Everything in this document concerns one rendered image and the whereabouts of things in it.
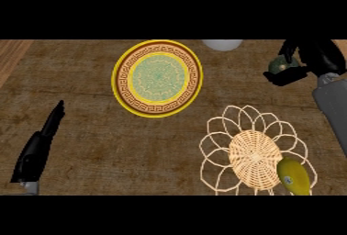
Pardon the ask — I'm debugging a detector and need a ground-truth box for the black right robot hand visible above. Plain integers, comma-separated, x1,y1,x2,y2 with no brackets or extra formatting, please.
263,39,347,87

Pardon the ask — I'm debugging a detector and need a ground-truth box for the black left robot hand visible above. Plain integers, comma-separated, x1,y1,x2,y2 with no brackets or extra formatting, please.
9,99,66,185

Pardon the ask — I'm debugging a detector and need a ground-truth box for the yellow rimmed patterned plate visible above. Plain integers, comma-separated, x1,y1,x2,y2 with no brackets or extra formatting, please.
109,39,205,118

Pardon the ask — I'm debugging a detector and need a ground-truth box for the yellow squash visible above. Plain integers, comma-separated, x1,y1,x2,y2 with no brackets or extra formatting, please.
274,156,313,196

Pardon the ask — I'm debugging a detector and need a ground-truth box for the green round vegetable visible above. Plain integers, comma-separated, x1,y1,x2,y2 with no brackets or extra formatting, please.
267,54,301,75

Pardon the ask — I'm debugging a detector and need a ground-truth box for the white round bowl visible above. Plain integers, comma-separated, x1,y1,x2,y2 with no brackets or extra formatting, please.
201,39,245,52

